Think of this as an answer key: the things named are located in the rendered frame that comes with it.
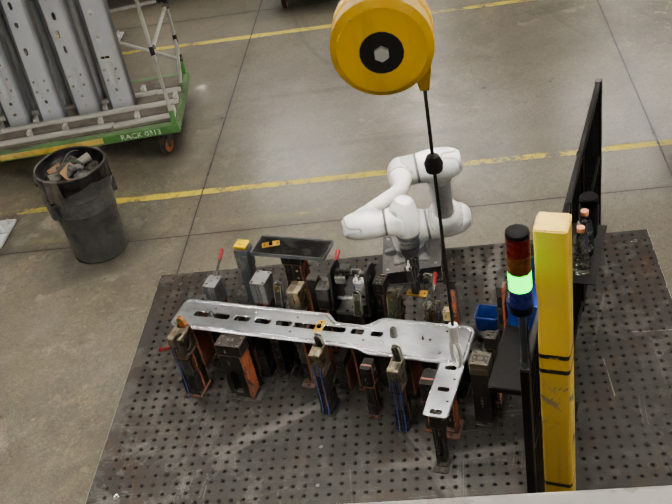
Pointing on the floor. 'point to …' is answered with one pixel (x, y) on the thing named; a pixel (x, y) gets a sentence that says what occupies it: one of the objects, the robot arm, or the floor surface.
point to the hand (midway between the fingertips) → (415, 284)
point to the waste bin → (83, 201)
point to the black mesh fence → (591, 177)
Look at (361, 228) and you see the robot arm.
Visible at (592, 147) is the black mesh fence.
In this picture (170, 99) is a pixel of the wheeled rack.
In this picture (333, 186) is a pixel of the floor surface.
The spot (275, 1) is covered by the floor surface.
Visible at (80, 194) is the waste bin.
